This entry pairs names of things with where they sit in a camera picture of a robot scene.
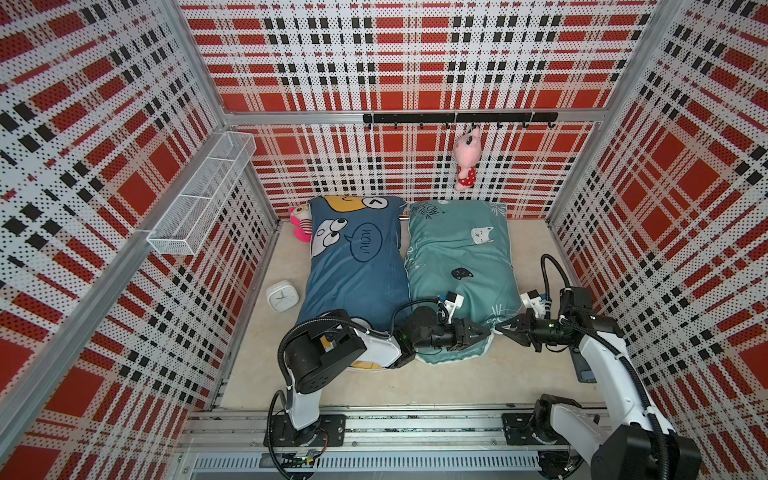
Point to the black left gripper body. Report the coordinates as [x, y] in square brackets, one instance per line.
[445, 336]

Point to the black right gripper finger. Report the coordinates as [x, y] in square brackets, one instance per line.
[509, 332]
[518, 322]

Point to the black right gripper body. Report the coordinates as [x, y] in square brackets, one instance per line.
[542, 332]

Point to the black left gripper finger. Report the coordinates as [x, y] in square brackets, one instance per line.
[480, 343]
[475, 330]

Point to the teal cat print pillow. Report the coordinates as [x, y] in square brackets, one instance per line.
[463, 246]

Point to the blue cartoon print pillow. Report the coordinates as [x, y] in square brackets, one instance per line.
[356, 263]

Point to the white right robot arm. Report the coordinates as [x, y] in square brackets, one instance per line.
[641, 443]

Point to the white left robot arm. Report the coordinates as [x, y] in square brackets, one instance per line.
[314, 353]

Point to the white square alarm clock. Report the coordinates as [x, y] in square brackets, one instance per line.
[282, 296]

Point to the pink striped plush toy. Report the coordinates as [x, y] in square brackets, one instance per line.
[301, 219]

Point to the pink hanging plush doll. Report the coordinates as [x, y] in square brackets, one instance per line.
[467, 152]

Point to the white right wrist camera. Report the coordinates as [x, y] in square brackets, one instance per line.
[538, 303]

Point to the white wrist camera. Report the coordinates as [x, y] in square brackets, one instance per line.
[451, 300]
[538, 303]

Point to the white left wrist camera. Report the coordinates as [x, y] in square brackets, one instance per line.
[451, 300]

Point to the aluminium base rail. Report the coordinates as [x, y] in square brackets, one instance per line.
[374, 442]

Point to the black wall hook rail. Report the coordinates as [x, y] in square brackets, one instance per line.
[524, 118]

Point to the white wire mesh basket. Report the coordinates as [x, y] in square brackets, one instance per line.
[185, 225]

